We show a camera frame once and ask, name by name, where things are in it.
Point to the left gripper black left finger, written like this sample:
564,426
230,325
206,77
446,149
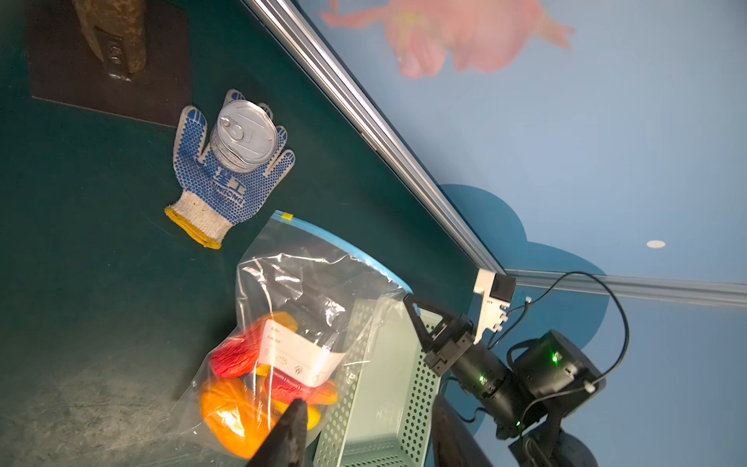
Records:
285,445

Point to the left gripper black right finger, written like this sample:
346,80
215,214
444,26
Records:
453,445

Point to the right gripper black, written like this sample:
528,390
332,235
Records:
448,343

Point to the red yellow mango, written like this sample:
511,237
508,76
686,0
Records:
284,389

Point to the large orange mango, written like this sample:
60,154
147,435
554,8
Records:
240,418

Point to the red orange mango top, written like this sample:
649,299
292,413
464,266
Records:
239,354

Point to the clear zip-top bag blue zipper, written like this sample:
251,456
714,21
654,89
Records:
316,277

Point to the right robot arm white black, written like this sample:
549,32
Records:
528,396

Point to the pale green perforated plastic basket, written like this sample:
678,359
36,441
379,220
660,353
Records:
383,416

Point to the blue dotted work glove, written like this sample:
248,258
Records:
215,199

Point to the silver metal can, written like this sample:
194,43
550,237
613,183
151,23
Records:
244,137

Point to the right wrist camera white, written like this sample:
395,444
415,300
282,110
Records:
497,292

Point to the aluminium frame right post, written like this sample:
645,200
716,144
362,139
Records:
665,290

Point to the aluminium frame back bar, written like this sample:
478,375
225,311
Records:
289,27

